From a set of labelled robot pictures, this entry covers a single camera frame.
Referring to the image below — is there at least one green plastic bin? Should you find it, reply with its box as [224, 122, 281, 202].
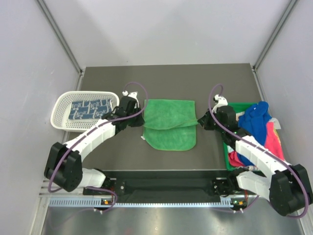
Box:
[223, 103, 254, 170]

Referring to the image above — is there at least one pink red towel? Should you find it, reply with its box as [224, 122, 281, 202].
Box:
[227, 121, 285, 167]

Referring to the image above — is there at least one aluminium frame rail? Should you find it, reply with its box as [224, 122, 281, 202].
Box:
[41, 172, 242, 196]

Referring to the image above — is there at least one green microfiber towel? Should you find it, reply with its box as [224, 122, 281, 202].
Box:
[142, 99, 198, 151]

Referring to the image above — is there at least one blue white patterned towel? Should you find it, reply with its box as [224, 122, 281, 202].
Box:
[68, 99, 113, 120]

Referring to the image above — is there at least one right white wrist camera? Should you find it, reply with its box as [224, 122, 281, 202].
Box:
[212, 94, 228, 113]

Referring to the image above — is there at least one white perforated plastic basket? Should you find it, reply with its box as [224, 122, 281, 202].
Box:
[50, 91, 119, 132]

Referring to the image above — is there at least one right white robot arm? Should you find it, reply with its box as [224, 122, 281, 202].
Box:
[198, 105, 313, 216]

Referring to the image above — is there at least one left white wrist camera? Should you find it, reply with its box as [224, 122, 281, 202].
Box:
[122, 91, 138, 99]

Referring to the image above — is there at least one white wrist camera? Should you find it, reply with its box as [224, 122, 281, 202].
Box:
[122, 91, 138, 99]
[212, 94, 228, 113]

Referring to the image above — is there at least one slotted grey cable duct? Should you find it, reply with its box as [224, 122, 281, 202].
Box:
[49, 197, 244, 208]

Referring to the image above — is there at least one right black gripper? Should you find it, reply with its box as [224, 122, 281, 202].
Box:
[198, 108, 226, 134]

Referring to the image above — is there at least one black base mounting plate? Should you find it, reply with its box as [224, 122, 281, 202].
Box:
[104, 170, 244, 203]

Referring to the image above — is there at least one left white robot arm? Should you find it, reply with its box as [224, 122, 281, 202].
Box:
[44, 92, 144, 194]

